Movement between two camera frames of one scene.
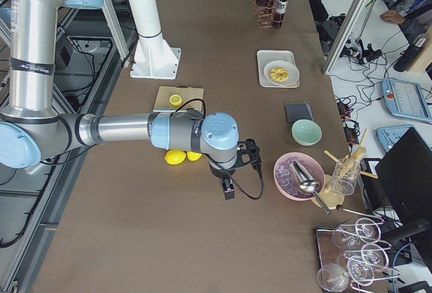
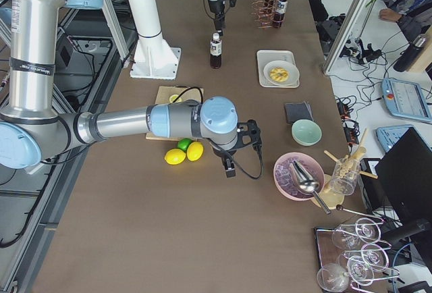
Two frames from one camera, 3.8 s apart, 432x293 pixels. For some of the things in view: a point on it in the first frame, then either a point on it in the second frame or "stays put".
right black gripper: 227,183 -> 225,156
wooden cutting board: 187,93 stays put
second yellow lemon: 193,156 stays put
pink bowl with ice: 285,183 stays put
